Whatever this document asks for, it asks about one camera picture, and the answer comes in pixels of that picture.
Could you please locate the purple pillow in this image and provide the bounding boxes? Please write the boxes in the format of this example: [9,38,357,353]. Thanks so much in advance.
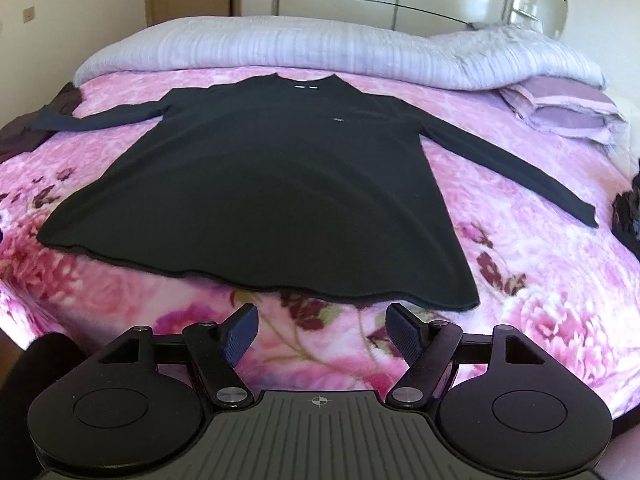
[500,77,628,147]

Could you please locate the dark long-sleeved shirt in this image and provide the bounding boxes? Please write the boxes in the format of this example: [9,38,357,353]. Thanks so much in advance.
[31,73,600,311]

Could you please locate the small white wall shelf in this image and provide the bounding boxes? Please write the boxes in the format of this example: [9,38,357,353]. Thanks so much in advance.
[511,0,543,23]

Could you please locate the white ribbed quilt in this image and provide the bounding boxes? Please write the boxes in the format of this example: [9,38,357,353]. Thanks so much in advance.
[74,14,606,92]

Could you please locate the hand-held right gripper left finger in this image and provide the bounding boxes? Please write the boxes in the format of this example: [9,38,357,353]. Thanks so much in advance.
[92,305,261,408]

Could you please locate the maroon garment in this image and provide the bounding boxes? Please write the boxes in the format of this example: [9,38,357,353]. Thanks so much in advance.
[0,82,83,163]

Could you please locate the pink floral blanket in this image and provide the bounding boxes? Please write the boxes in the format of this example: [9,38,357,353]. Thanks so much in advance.
[0,67,640,411]

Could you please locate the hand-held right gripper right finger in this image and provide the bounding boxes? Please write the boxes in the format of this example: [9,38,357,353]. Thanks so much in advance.
[382,302,551,406]

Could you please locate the black folded garment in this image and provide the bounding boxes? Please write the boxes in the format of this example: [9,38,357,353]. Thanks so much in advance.
[611,157,640,251]

